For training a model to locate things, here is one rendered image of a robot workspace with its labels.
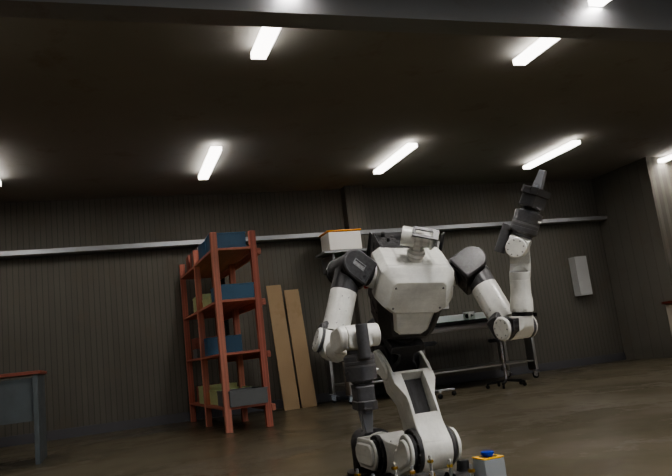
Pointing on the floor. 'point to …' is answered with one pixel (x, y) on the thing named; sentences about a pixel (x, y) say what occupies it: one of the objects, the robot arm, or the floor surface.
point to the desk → (26, 406)
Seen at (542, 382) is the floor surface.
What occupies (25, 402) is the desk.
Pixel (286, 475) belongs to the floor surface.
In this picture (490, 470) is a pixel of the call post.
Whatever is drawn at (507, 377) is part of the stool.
